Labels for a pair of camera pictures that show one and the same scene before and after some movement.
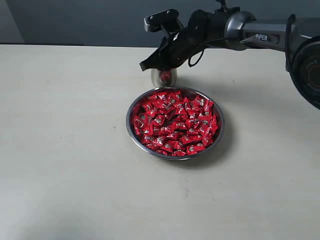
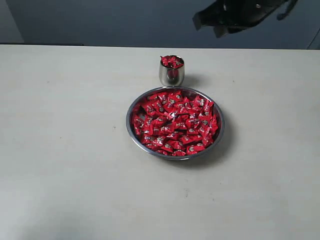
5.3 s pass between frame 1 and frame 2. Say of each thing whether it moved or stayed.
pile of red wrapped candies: stayed
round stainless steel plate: stayed
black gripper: moved
